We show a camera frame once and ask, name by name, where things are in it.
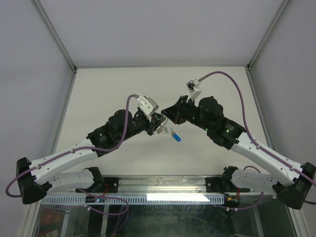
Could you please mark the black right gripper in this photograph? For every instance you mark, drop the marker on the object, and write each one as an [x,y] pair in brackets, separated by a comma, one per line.
[175,112]

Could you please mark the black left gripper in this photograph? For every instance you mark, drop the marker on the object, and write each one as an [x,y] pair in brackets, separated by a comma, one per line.
[156,119]

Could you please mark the metal keyring with clips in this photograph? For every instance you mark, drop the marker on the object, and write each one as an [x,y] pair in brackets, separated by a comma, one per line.
[162,128]

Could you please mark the key with blue tag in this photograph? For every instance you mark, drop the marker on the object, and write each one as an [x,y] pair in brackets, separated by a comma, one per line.
[174,135]

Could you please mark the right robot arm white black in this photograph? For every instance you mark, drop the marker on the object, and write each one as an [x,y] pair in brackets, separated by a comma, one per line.
[232,136]

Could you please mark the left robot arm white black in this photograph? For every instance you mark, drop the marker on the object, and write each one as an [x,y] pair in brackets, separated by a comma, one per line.
[38,178]

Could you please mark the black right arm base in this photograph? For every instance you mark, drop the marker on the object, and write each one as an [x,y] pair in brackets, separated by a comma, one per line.
[223,183]

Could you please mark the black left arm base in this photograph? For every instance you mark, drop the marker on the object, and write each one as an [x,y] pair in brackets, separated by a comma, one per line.
[102,184]

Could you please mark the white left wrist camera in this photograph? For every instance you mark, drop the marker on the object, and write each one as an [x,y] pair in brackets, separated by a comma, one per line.
[147,105]

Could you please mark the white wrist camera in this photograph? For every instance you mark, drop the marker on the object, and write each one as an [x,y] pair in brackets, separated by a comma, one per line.
[147,105]
[194,89]

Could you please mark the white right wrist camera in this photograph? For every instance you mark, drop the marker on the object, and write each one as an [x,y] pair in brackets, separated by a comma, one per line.
[194,89]

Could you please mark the aluminium mounting rail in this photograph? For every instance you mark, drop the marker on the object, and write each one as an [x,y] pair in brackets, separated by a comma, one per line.
[160,182]

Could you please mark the white slotted cable duct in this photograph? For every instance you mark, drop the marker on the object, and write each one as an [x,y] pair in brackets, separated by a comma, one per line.
[148,199]

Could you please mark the right aluminium frame post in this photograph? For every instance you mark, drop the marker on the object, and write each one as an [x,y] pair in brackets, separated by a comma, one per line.
[250,68]

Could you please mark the aluminium frame post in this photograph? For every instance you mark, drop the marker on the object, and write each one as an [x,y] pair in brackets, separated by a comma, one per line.
[250,68]
[70,64]

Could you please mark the left aluminium frame post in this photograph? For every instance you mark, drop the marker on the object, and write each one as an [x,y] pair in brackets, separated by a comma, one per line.
[70,64]

